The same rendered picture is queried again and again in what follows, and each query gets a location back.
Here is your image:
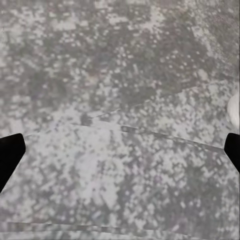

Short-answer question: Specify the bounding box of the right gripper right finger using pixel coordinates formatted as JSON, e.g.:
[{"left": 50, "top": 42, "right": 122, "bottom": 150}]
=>
[{"left": 224, "top": 133, "right": 240, "bottom": 173}]

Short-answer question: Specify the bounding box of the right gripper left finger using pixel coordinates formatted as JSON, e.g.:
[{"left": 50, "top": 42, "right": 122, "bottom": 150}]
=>
[{"left": 0, "top": 133, "right": 26, "bottom": 193}]

